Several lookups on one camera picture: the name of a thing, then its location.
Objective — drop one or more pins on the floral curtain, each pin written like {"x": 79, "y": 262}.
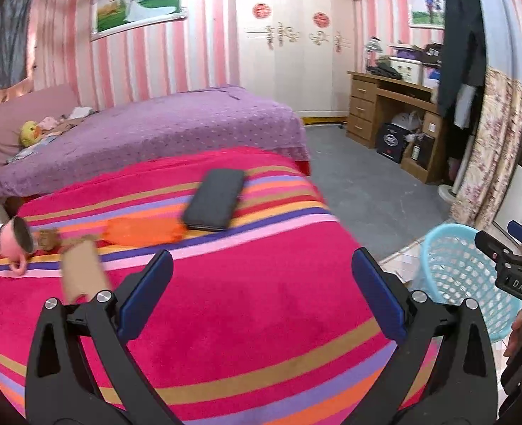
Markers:
{"x": 491, "y": 150}

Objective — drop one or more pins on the white box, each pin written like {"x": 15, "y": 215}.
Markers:
{"x": 405, "y": 70}

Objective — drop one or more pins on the light blue plastic basket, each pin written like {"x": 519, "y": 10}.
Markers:
{"x": 451, "y": 270}

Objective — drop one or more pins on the white cloth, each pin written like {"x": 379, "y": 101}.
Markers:
{"x": 81, "y": 111}

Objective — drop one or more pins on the black hanging coat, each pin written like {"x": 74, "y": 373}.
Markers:
{"x": 460, "y": 53}

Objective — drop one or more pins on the purple bedspread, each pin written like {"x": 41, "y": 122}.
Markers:
{"x": 154, "y": 141}

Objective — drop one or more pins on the orange cloth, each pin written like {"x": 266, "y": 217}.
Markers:
{"x": 141, "y": 231}

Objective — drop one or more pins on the striped pink blanket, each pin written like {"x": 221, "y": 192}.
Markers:
{"x": 243, "y": 310}

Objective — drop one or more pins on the wooden desk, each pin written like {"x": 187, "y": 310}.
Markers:
{"x": 363, "y": 102}

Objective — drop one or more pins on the white fan base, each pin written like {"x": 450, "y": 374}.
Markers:
{"x": 447, "y": 191}

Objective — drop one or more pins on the brown box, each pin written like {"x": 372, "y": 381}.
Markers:
{"x": 418, "y": 152}

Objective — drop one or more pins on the white wardrobe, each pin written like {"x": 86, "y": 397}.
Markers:
{"x": 296, "y": 66}

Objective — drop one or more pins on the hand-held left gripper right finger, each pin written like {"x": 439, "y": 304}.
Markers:
{"x": 376, "y": 294}

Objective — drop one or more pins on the small framed wall picture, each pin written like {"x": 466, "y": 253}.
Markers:
{"x": 425, "y": 6}

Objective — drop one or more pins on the pink doll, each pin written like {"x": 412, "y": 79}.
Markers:
{"x": 49, "y": 123}

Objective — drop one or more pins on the dark grey folded cloth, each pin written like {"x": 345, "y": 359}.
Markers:
{"x": 214, "y": 199}

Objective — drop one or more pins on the white plastic bag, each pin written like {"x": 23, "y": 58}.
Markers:
{"x": 406, "y": 121}

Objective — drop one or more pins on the person's right hand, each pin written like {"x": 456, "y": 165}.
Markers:
{"x": 515, "y": 332}

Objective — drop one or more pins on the pink cup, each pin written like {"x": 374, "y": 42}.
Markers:
{"x": 8, "y": 241}

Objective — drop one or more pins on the cardboard tube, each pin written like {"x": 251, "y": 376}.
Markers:
{"x": 84, "y": 270}

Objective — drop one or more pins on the mauve covered headboard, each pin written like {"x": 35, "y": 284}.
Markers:
{"x": 4, "y": 119}

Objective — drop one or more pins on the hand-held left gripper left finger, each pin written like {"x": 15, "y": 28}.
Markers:
{"x": 146, "y": 292}

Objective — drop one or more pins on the black bag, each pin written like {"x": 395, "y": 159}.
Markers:
{"x": 391, "y": 141}

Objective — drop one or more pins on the yellow duck plush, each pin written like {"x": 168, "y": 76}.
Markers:
{"x": 30, "y": 133}

